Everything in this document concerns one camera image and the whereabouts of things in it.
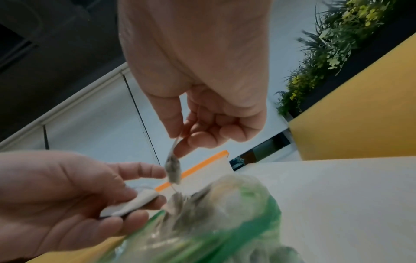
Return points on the person's left hand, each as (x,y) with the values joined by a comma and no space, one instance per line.
(48,200)

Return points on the person's right hand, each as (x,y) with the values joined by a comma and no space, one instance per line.
(195,51)

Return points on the tea bag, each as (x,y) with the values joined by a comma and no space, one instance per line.
(136,203)
(172,167)

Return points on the clear plastic bag green zip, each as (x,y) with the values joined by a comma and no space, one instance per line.
(253,226)

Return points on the white roller blind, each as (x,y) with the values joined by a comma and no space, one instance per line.
(286,51)

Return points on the clear container orange rim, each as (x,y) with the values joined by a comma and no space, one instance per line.
(211,167)

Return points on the dark window pane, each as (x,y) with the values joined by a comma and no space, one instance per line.
(269,146)

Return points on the green artificial plants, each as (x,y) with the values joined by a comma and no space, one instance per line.
(331,46)

